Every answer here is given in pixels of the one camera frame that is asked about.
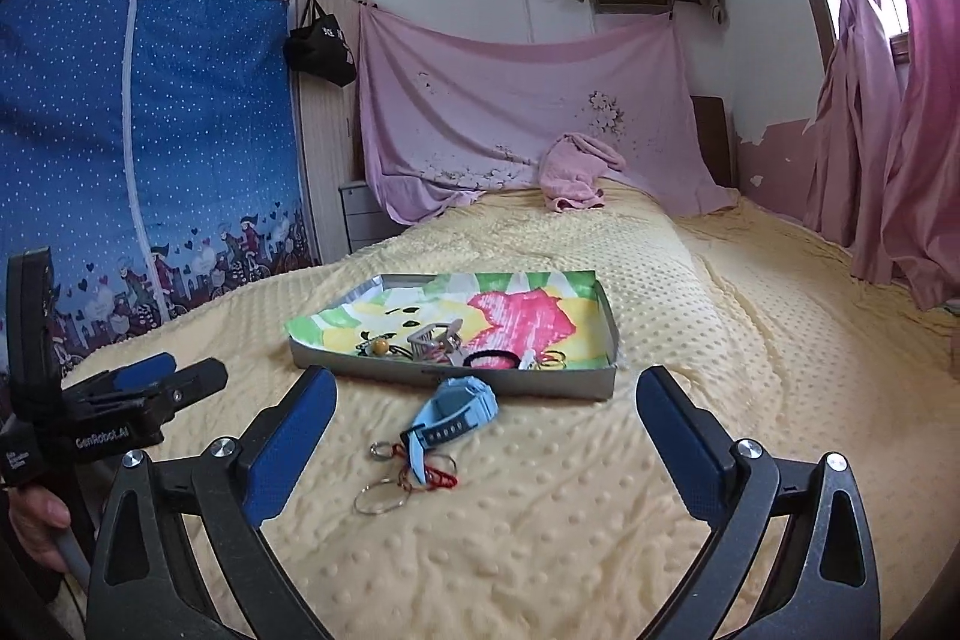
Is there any grey bedside drawer unit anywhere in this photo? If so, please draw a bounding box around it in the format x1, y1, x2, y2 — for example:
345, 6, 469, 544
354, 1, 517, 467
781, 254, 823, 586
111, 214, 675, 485
340, 181, 405, 252

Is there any red string charm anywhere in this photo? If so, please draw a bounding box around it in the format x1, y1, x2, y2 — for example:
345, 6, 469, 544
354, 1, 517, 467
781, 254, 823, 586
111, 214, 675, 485
397, 452, 459, 492

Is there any thin silver key ring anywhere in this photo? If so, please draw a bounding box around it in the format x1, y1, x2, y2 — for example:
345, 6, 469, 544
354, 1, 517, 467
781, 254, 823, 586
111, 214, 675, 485
351, 450, 459, 518

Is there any black hanging bag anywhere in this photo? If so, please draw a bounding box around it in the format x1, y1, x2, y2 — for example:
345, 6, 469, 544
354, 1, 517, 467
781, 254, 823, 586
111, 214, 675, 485
283, 0, 356, 88

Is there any black hair tie ring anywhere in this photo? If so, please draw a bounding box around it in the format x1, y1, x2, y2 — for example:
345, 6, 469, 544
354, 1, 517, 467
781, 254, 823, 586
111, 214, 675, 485
462, 347, 524, 374

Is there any silver metal hair claw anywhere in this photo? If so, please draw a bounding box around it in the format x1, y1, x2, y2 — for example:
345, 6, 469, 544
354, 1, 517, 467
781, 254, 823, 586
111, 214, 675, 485
407, 319, 466, 365

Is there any blue fabric wardrobe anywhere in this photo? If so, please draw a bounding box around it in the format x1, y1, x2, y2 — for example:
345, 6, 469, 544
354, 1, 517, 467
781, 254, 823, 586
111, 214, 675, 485
2, 0, 313, 369

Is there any person's left hand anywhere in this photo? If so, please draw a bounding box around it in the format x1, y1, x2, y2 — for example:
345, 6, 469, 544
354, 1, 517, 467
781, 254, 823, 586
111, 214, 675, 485
8, 487, 71, 573

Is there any wooden cabinet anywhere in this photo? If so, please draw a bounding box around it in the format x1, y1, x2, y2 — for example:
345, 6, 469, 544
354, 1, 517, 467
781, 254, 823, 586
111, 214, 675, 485
288, 0, 363, 265

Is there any light blue wrist watch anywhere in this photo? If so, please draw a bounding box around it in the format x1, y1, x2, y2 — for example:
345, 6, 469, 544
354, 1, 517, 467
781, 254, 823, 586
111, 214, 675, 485
400, 377, 500, 486

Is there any pink window curtain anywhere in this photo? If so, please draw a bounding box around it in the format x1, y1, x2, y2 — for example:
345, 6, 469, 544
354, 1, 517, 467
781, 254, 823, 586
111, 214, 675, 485
804, 0, 958, 308

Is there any pink crumpled towel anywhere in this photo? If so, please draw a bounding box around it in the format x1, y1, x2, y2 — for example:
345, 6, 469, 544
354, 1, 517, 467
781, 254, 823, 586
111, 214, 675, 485
537, 133, 626, 211

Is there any yellow dotted bed blanket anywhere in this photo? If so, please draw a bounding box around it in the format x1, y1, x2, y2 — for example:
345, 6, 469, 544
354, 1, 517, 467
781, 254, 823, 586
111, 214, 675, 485
80, 185, 958, 638

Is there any colourful drawing paper liner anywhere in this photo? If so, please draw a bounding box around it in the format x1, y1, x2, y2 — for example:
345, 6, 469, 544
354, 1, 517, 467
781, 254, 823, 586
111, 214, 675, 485
286, 271, 617, 370

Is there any dark wooden headboard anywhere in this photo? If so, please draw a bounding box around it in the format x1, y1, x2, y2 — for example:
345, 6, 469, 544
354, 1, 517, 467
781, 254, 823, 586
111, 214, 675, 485
692, 96, 736, 188

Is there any white hair clip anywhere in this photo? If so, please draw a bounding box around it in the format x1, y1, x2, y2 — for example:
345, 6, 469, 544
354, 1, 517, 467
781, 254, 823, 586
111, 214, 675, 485
517, 349, 537, 370

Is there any amber bead keychain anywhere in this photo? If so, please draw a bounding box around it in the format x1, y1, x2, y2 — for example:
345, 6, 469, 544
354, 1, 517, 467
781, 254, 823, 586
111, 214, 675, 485
355, 335, 413, 360

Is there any pink hanging bed sheet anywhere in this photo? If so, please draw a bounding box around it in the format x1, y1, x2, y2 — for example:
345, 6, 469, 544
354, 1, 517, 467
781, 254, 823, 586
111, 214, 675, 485
358, 8, 736, 226

